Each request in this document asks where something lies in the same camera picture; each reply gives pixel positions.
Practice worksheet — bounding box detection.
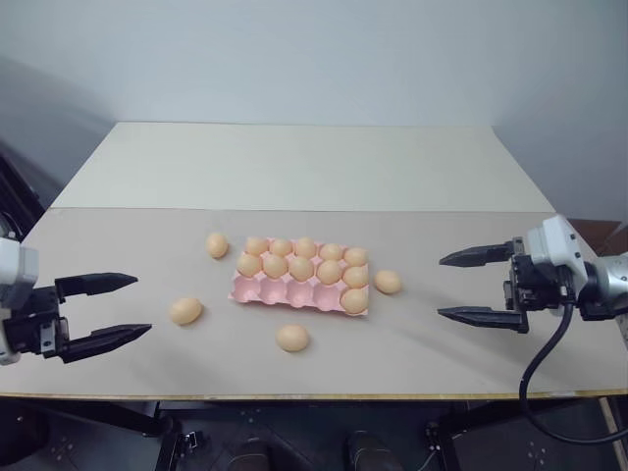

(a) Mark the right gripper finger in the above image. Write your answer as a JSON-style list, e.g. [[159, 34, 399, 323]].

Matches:
[[438, 236, 527, 269], [437, 305, 531, 336]]

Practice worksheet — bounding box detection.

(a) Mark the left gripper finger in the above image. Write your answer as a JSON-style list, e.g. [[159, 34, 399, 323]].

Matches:
[[54, 272, 139, 302], [61, 322, 154, 365]]

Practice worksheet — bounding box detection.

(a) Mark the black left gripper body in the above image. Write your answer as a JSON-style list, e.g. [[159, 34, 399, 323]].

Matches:
[[2, 284, 71, 362]]

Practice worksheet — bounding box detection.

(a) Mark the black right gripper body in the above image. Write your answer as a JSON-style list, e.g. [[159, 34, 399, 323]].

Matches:
[[503, 253, 579, 316]]

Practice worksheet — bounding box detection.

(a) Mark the pink egg tray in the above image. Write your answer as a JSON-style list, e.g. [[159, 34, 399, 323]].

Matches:
[[227, 236, 371, 320]]

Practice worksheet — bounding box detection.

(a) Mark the black furniture piece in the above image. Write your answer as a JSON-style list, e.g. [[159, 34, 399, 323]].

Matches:
[[0, 149, 46, 242]]

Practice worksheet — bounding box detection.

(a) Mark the dark rounded shape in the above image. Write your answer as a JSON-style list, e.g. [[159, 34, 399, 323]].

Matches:
[[342, 430, 399, 471], [231, 435, 274, 471]]

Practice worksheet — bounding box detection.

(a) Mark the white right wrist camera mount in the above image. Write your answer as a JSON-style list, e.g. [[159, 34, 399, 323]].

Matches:
[[526, 214, 589, 282]]

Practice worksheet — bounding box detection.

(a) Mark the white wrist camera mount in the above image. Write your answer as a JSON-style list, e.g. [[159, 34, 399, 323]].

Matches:
[[0, 236, 40, 367], [526, 214, 589, 282]]

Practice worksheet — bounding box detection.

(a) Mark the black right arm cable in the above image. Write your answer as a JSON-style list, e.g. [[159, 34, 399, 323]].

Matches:
[[518, 299, 625, 448]]

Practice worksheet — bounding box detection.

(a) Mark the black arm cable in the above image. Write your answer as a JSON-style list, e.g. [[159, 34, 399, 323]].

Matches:
[[0, 210, 25, 242], [518, 299, 625, 448]]

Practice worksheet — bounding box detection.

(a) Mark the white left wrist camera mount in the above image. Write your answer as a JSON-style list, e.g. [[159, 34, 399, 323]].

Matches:
[[0, 236, 40, 367]]

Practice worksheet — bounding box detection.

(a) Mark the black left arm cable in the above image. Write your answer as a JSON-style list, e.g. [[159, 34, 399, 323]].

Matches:
[[0, 210, 25, 242]]

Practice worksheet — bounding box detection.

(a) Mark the black table frame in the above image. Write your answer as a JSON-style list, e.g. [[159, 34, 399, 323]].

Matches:
[[0, 394, 602, 471]]

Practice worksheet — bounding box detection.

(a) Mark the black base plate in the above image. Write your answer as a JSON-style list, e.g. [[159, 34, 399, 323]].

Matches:
[[19, 414, 166, 471], [435, 405, 620, 471]]

